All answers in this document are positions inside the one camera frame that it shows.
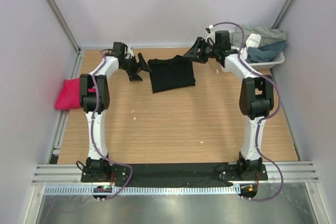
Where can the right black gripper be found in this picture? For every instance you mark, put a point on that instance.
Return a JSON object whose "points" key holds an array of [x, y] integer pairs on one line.
{"points": [[192, 52]]}

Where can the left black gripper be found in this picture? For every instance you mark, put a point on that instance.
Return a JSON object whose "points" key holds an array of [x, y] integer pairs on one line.
{"points": [[133, 75]]}

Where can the black t shirt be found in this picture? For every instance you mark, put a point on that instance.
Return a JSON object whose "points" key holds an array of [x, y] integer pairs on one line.
{"points": [[170, 74]]}

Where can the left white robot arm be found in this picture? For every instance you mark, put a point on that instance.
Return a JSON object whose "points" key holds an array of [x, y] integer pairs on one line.
{"points": [[94, 98]]}

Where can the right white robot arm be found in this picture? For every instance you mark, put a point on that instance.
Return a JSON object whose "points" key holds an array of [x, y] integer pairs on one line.
{"points": [[256, 101]]}

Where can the white t shirt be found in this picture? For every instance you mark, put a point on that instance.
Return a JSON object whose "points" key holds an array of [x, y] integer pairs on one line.
{"points": [[252, 41]]}

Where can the white laundry basket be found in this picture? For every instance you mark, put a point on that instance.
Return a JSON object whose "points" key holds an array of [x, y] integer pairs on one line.
{"points": [[259, 66]]}

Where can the teal blue t shirt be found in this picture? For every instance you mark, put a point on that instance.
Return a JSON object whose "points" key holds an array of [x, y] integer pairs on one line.
{"points": [[266, 53]]}

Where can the grey t shirt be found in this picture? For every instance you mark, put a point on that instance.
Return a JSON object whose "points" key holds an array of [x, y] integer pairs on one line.
{"points": [[268, 35]]}

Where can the folded pink t shirt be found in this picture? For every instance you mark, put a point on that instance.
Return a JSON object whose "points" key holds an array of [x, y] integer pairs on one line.
{"points": [[68, 97]]}

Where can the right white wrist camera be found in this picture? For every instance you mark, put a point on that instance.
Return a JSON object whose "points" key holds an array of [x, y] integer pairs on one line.
{"points": [[211, 35]]}

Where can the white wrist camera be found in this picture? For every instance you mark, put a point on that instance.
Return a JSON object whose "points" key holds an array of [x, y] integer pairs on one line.
{"points": [[130, 51], [211, 35]]}

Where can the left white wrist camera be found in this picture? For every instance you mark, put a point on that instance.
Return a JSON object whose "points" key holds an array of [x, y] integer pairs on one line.
{"points": [[130, 51]]}

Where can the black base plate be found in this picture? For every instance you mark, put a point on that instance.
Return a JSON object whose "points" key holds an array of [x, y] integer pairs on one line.
{"points": [[183, 175]]}

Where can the slotted cable duct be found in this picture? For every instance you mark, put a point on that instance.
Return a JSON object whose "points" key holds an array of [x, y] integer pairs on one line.
{"points": [[96, 190]]}

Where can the aluminium frame rail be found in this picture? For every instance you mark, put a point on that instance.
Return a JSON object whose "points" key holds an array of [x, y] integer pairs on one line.
{"points": [[288, 171]]}

